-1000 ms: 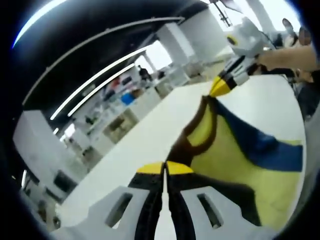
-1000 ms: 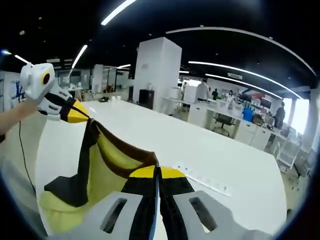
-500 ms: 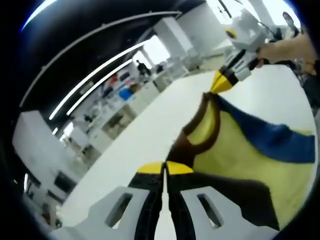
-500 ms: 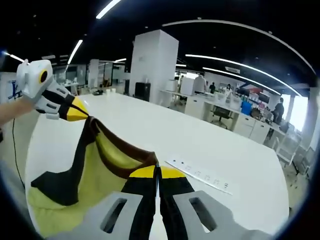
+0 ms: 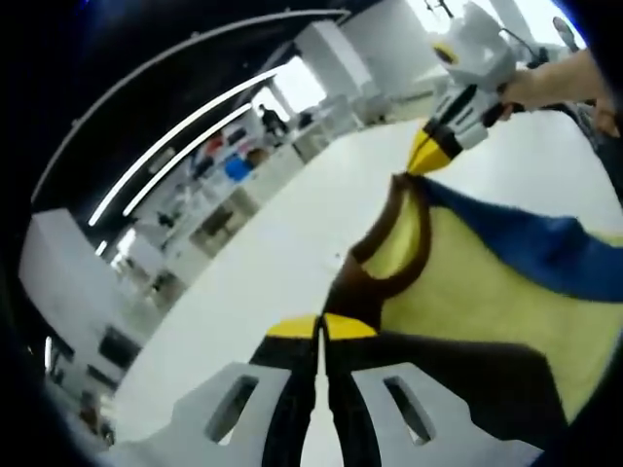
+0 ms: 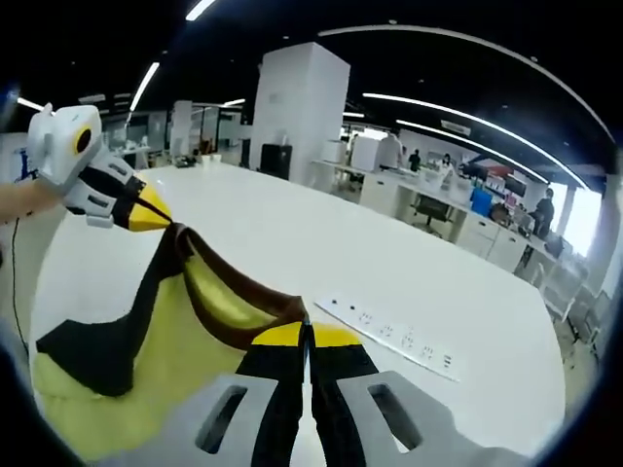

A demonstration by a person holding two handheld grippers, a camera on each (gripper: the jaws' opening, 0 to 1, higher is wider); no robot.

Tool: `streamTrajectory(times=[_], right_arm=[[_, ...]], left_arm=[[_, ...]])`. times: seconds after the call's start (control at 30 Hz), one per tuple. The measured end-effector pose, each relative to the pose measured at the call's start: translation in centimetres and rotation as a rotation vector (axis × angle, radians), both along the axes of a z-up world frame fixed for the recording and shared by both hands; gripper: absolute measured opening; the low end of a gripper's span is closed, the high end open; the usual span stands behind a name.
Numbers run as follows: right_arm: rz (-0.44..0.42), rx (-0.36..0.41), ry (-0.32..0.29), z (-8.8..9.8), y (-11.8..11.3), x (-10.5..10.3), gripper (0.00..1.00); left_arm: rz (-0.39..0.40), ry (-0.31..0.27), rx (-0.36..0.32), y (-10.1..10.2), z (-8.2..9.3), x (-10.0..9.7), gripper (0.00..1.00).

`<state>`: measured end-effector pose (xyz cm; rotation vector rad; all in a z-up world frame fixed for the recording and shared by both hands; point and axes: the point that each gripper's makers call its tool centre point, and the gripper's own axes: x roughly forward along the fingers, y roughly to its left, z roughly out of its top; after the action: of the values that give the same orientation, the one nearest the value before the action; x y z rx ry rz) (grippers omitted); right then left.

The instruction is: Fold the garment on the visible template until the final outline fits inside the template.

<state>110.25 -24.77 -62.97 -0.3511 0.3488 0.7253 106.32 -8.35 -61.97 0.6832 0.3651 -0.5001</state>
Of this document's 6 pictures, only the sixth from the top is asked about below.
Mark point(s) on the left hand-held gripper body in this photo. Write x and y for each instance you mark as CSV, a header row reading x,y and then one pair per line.
x,y
58,146

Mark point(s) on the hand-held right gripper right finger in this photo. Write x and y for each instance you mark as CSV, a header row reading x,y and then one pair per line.
x,y
345,389

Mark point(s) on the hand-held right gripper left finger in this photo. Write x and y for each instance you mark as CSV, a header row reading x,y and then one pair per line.
x,y
277,389

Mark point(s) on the yellow garment grey blue sleeves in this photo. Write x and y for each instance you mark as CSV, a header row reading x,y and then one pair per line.
x,y
160,335

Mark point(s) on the black cabinet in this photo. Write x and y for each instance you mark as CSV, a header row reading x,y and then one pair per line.
x,y
276,163

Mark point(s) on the white square pillar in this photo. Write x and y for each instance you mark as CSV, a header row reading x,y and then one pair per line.
x,y
302,107

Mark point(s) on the black office chair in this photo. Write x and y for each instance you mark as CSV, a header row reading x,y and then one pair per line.
x,y
430,210

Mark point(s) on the white cabinet row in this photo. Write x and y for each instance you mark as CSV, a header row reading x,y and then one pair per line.
x,y
389,194

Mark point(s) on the blue container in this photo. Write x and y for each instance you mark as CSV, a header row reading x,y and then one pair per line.
x,y
481,202

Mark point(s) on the white box appliance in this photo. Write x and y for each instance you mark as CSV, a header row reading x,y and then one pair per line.
x,y
366,154

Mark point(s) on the white mesh chair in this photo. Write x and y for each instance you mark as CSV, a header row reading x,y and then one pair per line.
x,y
567,287

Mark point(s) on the dark computer monitor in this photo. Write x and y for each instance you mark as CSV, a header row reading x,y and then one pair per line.
x,y
516,186

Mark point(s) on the white ceiling air vent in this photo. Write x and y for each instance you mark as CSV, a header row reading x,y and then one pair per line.
x,y
455,128

